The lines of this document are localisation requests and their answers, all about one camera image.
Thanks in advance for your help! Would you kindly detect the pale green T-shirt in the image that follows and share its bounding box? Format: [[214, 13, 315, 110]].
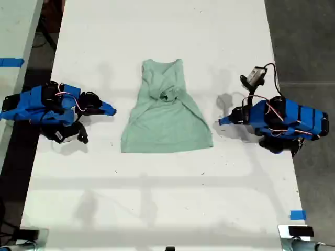
[[120, 58, 214, 154]]

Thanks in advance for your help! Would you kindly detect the black camera box silver face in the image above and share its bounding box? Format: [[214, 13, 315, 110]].
[[240, 66, 265, 91]]

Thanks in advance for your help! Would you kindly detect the short black camera stalk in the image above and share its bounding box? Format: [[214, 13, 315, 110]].
[[76, 121, 90, 144], [241, 88, 257, 108]]

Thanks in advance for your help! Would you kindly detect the black camera box white label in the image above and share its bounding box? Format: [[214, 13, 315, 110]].
[[52, 127, 80, 145]]

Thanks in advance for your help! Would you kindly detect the white side table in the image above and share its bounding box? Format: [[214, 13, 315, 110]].
[[0, 0, 44, 168]]

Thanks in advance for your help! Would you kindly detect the long blue tape strip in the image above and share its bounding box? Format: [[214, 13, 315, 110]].
[[0, 58, 25, 69]]

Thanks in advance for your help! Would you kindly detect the small black box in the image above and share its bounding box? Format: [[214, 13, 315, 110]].
[[17, 228, 40, 240], [287, 226, 315, 238]]

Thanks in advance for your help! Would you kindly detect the black camera cable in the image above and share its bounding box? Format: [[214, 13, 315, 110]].
[[263, 62, 284, 98]]

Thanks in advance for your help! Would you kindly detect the small blue tape square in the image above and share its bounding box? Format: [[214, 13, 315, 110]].
[[289, 209, 307, 221]]

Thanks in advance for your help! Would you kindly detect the silver metal clamp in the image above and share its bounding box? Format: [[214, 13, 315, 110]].
[[277, 224, 335, 251], [0, 227, 50, 251]]

